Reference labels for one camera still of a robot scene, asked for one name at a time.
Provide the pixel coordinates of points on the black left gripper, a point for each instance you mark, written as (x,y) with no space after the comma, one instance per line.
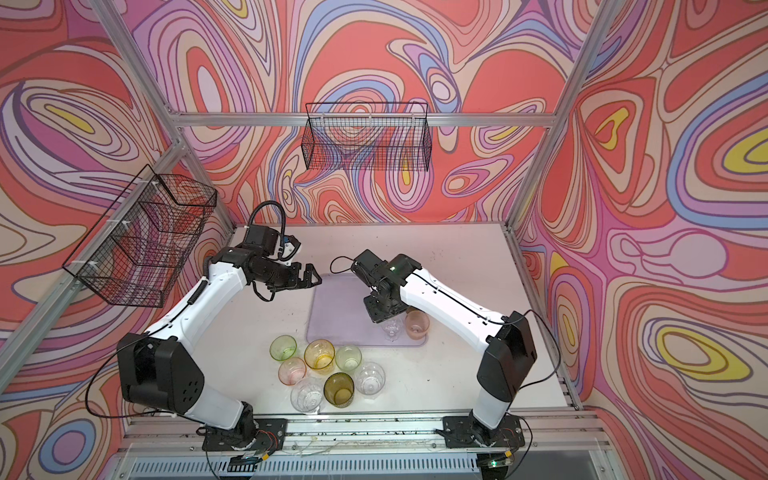
(296,281)

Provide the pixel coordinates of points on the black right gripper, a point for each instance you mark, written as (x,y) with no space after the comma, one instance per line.
(378,316)

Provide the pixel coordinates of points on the small clear glass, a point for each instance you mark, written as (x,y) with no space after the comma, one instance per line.
(392,329)

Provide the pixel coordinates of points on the pink glass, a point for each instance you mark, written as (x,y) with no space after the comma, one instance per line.
(417,324)
(292,371)

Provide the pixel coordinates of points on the olive dark glass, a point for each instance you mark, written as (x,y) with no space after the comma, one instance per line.
(339,389)

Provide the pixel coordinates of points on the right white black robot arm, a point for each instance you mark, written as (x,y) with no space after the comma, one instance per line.
(505,341)

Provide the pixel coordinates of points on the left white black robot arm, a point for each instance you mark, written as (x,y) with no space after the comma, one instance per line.
(158,369)

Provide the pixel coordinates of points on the lavender rectangular plastic tray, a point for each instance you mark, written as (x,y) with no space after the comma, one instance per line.
(338,315)

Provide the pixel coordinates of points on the pale green small glass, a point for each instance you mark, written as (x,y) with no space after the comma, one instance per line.
(348,358)

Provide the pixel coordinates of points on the bright green glass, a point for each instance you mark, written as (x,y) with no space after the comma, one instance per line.
(283,348)

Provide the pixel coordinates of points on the yellow glass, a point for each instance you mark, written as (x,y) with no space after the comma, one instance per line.
(319,356)

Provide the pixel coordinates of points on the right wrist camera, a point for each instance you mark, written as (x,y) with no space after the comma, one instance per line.
(367,267)

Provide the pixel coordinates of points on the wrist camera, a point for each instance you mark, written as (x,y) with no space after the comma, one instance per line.
(271,243)
(367,267)

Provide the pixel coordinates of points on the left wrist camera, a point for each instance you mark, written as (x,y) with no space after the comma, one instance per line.
(271,243)

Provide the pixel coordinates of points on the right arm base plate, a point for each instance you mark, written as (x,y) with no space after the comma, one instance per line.
(467,432)

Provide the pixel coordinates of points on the black wire basket back wall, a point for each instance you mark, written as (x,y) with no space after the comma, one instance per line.
(367,136)

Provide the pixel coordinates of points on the black wire basket wall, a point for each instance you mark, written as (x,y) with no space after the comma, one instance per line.
(367,136)
(137,256)

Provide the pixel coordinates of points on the black wire basket left wall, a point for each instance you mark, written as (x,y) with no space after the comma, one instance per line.
(137,256)

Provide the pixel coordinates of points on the aluminium front rail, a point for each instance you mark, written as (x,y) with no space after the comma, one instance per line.
(305,435)

